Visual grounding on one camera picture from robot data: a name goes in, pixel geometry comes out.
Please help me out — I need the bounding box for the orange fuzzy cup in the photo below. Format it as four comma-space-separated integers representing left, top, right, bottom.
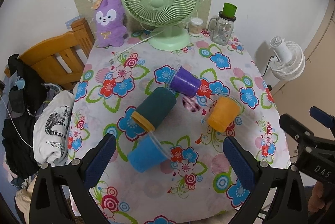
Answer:
207, 96, 243, 132

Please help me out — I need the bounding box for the blue fuzzy cup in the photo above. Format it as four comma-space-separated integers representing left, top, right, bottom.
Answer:
128, 132, 171, 173

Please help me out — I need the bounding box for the purple fuzzy cup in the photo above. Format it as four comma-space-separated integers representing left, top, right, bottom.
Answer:
167, 65, 201, 98

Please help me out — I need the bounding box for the teal cup with yellow rim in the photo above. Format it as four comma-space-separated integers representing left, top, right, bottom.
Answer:
131, 87, 177, 132

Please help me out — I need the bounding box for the green cup on jar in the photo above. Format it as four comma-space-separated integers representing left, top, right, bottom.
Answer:
222, 3, 237, 18

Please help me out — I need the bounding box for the right human hand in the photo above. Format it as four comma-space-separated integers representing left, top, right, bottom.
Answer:
308, 181, 334, 213

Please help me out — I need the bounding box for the beige quilted jacket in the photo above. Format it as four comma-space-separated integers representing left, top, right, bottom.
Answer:
15, 178, 36, 224

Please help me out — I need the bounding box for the black clothing pile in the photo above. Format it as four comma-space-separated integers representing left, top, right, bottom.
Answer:
2, 54, 48, 179

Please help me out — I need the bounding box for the white standing fan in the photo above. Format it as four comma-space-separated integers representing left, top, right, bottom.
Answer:
270, 36, 305, 81

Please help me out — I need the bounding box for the white printed t-shirt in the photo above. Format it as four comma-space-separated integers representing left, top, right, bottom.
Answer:
33, 91, 74, 166

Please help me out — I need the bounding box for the floral tablecloth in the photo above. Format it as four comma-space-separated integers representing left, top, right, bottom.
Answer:
68, 31, 290, 223

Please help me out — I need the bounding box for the glass mason jar mug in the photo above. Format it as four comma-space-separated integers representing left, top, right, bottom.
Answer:
208, 11, 236, 45

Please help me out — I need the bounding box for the wooden chair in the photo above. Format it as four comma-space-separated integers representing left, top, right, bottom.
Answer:
19, 18, 95, 90

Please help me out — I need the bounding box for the cotton swab container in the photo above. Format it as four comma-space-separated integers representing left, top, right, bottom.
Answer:
188, 17, 203, 36

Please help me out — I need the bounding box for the purple plush toy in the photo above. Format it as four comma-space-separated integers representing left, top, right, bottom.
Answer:
93, 0, 127, 48

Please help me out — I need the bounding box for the white fan cable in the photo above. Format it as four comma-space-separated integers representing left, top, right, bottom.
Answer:
110, 30, 164, 57

